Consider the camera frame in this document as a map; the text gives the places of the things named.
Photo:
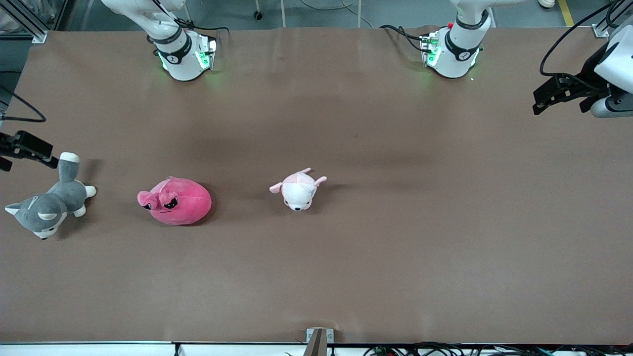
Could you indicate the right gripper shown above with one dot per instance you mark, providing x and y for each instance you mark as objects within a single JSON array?
[{"x": 24, "y": 145}]

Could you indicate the white shoe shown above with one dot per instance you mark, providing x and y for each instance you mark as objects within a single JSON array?
[{"x": 549, "y": 3}]

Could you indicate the hot pink round plush toy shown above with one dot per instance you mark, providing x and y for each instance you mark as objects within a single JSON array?
[{"x": 183, "y": 207}]

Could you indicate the white table edge strip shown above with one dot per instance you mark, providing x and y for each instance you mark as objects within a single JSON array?
[{"x": 99, "y": 350}]

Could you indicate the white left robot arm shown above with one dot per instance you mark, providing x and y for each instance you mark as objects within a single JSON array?
[{"x": 457, "y": 62}]

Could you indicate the grey white plush husky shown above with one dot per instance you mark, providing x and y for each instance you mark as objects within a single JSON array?
[{"x": 44, "y": 210}]

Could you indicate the aluminium frame post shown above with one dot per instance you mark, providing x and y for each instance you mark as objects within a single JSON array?
[
  {"x": 34, "y": 29},
  {"x": 601, "y": 30}
]

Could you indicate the brown table cover sheet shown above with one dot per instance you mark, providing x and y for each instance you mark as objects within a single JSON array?
[{"x": 346, "y": 272}]

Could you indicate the green lit right base box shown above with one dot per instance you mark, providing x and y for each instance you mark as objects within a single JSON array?
[{"x": 206, "y": 54}]

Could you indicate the white pink plush puppy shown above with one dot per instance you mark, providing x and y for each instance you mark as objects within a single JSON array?
[{"x": 296, "y": 193}]

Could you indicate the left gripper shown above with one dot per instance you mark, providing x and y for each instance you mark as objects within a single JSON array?
[{"x": 591, "y": 69}]

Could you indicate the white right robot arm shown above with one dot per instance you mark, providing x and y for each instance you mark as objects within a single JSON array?
[{"x": 180, "y": 64}]

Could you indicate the metal table edge bracket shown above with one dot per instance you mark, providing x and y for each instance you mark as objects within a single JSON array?
[{"x": 316, "y": 343}]

